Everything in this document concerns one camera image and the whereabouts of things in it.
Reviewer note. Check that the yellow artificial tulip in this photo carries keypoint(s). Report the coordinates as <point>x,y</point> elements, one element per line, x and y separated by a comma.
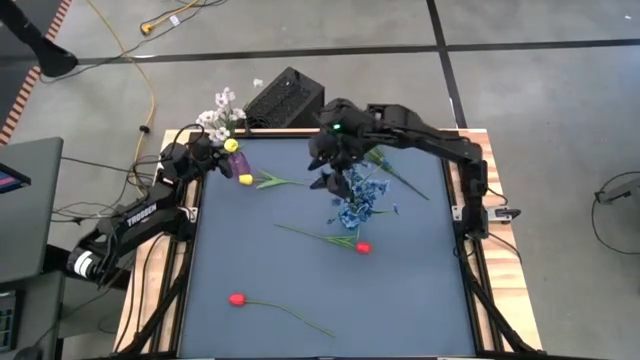
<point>245,179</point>
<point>231,145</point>

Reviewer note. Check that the pink ribbed glass vase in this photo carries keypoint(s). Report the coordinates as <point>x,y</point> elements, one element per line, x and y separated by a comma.
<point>240,164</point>

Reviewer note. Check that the red artificial tulip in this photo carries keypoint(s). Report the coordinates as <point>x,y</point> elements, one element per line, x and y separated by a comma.
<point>363,247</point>
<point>237,299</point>

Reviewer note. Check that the white paper scrap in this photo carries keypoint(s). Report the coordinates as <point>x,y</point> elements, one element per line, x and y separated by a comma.
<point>257,82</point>

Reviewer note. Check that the wooden table with black frame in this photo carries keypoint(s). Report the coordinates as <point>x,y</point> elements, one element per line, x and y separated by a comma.
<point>494,175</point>

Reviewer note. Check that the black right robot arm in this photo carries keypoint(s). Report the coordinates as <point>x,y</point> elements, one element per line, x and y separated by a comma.
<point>425,137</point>

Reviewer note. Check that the grey desk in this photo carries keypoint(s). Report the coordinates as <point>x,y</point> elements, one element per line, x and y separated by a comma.
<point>30,225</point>

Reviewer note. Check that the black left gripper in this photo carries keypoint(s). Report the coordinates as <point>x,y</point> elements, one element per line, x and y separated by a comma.
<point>204,157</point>

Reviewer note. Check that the grey floor stand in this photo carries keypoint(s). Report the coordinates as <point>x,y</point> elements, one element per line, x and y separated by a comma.
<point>620,192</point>

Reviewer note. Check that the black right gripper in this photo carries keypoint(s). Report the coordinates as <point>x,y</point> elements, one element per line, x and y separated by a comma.
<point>337,152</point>

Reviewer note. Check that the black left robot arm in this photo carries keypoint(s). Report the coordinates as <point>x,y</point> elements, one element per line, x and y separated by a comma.
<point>145,217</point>

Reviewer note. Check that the blue artificial flower spray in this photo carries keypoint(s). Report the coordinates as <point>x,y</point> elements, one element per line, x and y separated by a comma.
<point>372,189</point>
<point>380,157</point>
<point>357,200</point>

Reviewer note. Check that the black perforated computer case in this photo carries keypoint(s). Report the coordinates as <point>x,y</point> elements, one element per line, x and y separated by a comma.
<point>287,97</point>

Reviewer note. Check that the dark screen with pink glow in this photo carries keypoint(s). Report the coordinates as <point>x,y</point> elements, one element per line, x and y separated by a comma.
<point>12,180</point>

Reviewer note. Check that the white artificial flower spray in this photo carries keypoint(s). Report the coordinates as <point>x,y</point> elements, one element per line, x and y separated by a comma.
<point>208,119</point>

